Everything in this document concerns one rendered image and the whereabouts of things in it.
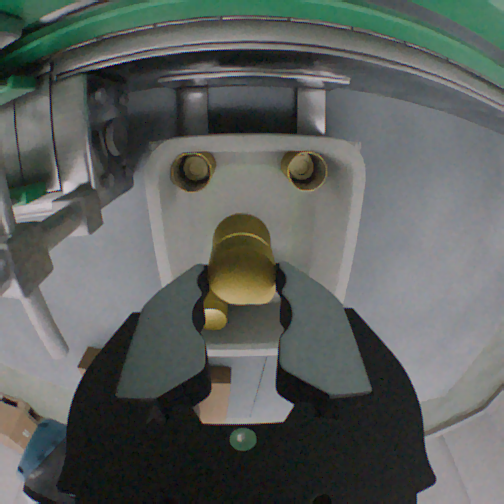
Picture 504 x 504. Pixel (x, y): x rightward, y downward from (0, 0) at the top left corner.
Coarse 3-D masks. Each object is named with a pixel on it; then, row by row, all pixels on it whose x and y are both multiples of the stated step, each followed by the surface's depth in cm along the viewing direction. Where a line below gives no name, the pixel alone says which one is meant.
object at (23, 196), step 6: (24, 186) 13; (30, 186) 12; (36, 186) 13; (42, 186) 13; (12, 192) 12; (18, 192) 12; (24, 192) 12; (30, 192) 12; (36, 192) 13; (42, 192) 13; (12, 198) 11; (18, 198) 11; (24, 198) 12; (30, 198) 12; (36, 198) 13; (12, 204) 11; (18, 204) 12; (24, 204) 12
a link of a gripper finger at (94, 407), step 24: (120, 336) 8; (96, 360) 7; (120, 360) 7; (96, 384) 6; (72, 408) 5; (96, 408) 5; (120, 408) 6; (144, 408) 6; (72, 432) 5; (96, 432) 5; (120, 432) 5; (72, 456) 4; (72, 480) 3
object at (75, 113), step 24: (72, 96) 11; (96, 96) 13; (120, 96) 16; (72, 120) 12; (96, 120) 13; (120, 120) 16; (72, 144) 13; (96, 144) 14; (120, 144) 16; (72, 168) 14; (96, 168) 14; (120, 168) 18; (120, 192) 18
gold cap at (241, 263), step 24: (240, 216) 15; (216, 240) 14; (240, 240) 12; (264, 240) 13; (216, 264) 12; (240, 264) 12; (264, 264) 12; (216, 288) 13; (240, 288) 13; (264, 288) 13
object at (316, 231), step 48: (192, 144) 17; (240, 144) 18; (288, 144) 18; (336, 144) 18; (240, 192) 26; (288, 192) 26; (336, 192) 22; (192, 240) 29; (288, 240) 29; (336, 240) 23; (336, 288) 24; (240, 336) 29
